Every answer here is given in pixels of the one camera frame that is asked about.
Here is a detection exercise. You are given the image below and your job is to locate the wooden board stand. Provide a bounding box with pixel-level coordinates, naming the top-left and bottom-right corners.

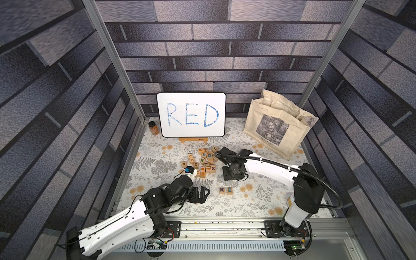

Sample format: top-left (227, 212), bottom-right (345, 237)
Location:
top-left (179, 137), bottom-right (208, 144)

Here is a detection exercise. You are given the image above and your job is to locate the wooden E letter block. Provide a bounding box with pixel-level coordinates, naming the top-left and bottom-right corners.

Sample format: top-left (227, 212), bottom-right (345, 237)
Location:
top-left (226, 187), bottom-right (234, 195)

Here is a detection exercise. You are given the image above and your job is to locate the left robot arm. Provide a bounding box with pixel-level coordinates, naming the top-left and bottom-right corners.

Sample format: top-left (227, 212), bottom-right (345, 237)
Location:
top-left (61, 166), bottom-right (210, 260)

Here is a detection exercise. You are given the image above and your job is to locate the wooden R letter block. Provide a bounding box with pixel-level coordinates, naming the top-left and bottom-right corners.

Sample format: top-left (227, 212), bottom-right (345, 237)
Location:
top-left (219, 187), bottom-right (226, 195)

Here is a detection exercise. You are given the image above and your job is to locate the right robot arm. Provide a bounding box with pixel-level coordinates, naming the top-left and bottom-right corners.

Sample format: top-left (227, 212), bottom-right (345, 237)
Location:
top-left (214, 147), bottom-right (343, 238)

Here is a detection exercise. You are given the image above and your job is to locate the amber spice jar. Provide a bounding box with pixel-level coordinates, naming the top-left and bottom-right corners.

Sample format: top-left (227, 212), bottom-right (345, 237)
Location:
top-left (148, 121), bottom-right (159, 135)

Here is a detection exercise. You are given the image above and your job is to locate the green circuit board right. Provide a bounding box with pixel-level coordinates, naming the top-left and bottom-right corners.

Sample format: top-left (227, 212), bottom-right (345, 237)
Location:
top-left (283, 240), bottom-right (306, 257)

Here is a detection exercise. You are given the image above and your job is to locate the circuit board left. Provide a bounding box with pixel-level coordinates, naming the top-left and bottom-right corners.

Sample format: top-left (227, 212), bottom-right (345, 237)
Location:
top-left (146, 239), bottom-right (167, 250)

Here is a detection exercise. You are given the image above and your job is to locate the white dry-erase board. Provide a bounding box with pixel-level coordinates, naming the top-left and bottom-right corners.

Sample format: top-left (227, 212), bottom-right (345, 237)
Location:
top-left (156, 93), bottom-right (226, 138)

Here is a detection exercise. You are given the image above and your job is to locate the beige canvas tote bag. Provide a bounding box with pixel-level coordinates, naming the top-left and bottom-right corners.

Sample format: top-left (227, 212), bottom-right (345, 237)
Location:
top-left (243, 89), bottom-right (319, 160)

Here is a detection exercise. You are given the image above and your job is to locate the floral patterned table mat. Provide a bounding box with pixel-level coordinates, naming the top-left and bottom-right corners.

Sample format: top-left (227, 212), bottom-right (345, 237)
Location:
top-left (115, 118), bottom-right (310, 217)

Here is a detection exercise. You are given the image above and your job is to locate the wooden V letter block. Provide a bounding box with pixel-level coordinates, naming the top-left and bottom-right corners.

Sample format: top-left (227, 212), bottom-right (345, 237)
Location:
top-left (211, 146), bottom-right (219, 154)

